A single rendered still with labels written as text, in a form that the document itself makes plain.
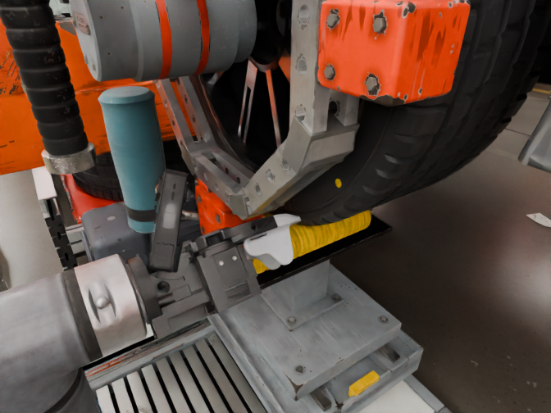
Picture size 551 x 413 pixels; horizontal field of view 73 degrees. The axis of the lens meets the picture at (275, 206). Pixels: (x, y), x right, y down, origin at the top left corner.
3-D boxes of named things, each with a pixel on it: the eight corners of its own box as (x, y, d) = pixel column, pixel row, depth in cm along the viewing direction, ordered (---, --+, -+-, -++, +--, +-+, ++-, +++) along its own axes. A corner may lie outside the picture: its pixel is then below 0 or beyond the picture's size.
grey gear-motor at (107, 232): (257, 286, 117) (253, 187, 99) (117, 347, 97) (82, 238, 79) (230, 256, 130) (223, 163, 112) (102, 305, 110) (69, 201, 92)
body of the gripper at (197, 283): (246, 297, 47) (150, 339, 41) (220, 233, 48) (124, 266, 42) (269, 290, 40) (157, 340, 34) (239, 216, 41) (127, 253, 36)
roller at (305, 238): (379, 229, 73) (384, 203, 70) (247, 287, 59) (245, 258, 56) (358, 215, 77) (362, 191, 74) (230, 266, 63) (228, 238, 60)
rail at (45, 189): (92, 256, 116) (72, 193, 104) (58, 266, 111) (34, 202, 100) (31, 89, 293) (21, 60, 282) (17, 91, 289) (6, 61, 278)
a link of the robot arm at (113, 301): (77, 274, 41) (70, 259, 33) (123, 259, 43) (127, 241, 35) (103, 354, 40) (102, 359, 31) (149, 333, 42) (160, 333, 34)
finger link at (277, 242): (313, 252, 48) (250, 279, 44) (295, 211, 49) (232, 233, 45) (325, 247, 45) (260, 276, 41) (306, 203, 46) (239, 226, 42)
